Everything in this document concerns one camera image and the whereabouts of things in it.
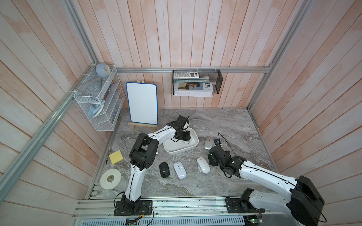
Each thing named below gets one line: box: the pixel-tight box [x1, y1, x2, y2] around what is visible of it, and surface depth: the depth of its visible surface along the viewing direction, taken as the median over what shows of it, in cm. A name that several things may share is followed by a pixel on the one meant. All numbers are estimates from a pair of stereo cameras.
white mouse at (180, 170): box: [172, 161, 187, 180], surface depth 87 cm
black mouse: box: [159, 161, 171, 178], surface depth 87 cm
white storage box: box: [162, 127, 199, 155], surface depth 97 cm
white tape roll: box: [99, 168, 122, 190], surface depth 85 cm
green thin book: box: [172, 78, 210, 84], surface depth 90 cm
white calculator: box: [173, 71, 200, 80], surface depth 92 cm
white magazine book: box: [173, 81, 214, 98], surface depth 95 cm
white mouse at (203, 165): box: [196, 156, 211, 174], surface depth 88 cm
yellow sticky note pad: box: [108, 149, 124, 165], surface depth 93 cm
